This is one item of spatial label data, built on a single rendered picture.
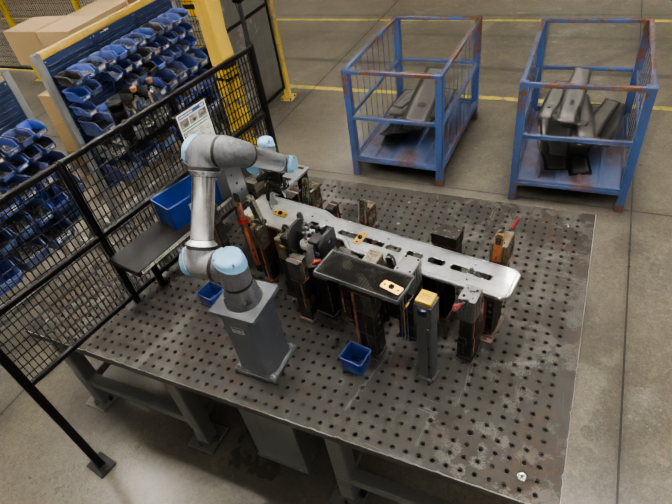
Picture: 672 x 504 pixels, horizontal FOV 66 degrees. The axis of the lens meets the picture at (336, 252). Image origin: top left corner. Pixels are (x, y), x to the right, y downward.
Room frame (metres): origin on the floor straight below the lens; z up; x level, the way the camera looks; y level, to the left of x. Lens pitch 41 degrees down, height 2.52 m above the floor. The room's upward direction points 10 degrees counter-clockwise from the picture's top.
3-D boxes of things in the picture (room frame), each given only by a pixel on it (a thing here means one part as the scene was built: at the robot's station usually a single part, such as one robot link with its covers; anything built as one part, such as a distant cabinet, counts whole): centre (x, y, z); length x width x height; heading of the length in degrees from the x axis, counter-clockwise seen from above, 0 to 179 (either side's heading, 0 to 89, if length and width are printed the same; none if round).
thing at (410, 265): (1.47, -0.27, 0.90); 0.13 x 0.10 x 0.41; 140
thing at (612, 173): (3.45, -2.03, 0.47); 1.20 x 0.80 x 0.95; 150
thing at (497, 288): (1.80, -0.14, 1.00); 1.38 x 0.22 x 0.02; 50
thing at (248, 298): (1.45, 0.39, 1.15); 0.15 x 0.15 x 0.10
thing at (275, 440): (1.45, 0.39, 0.33); 0.31 x 0.31 x 0.66; 59
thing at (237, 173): (2.28, 0.43, 1.17); 0.12 x 0.01 x 0.34; 140
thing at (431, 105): (4.16, -0.94, 0.47); 1.20 x 0.80 x 0.95; 148
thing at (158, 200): (2.24, 0.69, 1.10); 0.30 x 0.17 x 0.13; 131
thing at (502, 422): (1.96, 0.13, 0.68); 2.56 x 1.61 x 0.04; 59
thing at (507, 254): (1.57, -0.69, 0.88); 0.15 x 0.11 x 0.36; 140
